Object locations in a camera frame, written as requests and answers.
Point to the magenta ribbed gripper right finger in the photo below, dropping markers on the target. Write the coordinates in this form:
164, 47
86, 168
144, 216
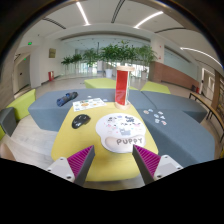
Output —
152, 166

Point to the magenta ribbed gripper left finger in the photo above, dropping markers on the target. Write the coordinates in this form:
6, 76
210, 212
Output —
74, 168

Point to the white puppy mouse pad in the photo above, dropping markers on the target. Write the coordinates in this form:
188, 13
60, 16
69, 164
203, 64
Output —
119, 132

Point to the black computer mouse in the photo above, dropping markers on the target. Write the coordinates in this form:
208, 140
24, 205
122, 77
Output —
80, 120

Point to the grey modular sofa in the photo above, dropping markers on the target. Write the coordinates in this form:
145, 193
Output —
183, 138

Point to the dark blue folded umbrella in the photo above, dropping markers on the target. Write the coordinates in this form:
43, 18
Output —
66, 98

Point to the printed paper sheet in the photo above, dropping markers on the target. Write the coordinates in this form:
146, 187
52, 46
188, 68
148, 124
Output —
88, 104

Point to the lime green side seat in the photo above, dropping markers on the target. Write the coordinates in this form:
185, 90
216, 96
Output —
22, 103

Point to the red fire extinguisher box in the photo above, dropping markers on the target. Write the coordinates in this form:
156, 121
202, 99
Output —
51, 75

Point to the potted green plant centre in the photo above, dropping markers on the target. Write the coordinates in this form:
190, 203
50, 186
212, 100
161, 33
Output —
110, 54

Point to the wooden bench with black frame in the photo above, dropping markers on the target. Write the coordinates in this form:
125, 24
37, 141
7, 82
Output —
211, 112

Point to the red hourglass wooden frame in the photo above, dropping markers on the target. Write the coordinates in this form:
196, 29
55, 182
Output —
122, 87

